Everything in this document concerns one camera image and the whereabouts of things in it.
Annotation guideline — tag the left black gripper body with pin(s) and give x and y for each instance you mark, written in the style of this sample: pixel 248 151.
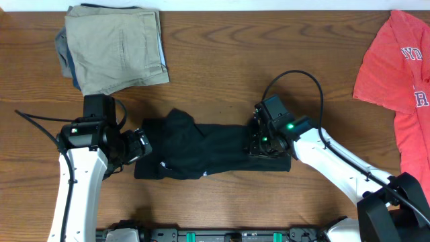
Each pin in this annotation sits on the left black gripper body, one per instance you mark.
pixel 131 148

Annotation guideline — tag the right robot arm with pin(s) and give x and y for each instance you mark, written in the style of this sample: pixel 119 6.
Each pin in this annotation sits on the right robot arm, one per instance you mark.
pixel 389 208

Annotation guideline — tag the folded navy garment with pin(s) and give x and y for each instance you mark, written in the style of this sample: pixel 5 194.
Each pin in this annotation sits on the folded navy garment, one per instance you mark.
pixel 74 75

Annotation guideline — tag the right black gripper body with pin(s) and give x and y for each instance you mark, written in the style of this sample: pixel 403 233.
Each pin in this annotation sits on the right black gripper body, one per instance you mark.
pixel 262 144

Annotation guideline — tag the folded khaki shorts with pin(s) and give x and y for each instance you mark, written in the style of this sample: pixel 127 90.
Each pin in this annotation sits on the folded khaki shorts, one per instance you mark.
pixel 115 48

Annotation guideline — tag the black polo shirt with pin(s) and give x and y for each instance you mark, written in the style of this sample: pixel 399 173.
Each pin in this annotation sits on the black polo shirt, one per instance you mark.
pixel 184 149

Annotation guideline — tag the folded grey garment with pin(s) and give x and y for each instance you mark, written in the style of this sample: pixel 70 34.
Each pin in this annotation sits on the folded grey garment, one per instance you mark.
pixel 60 42

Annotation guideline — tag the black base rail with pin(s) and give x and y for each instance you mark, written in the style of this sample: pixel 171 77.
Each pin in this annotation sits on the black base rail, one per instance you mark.
pixel 129 230

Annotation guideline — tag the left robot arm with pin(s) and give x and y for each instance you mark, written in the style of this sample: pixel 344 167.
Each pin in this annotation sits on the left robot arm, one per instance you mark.
pixel 90 151

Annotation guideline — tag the red printed t-shirt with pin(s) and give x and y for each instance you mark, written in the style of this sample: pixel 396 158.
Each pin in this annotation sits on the red printed t-shirt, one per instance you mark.
pixel 394 74

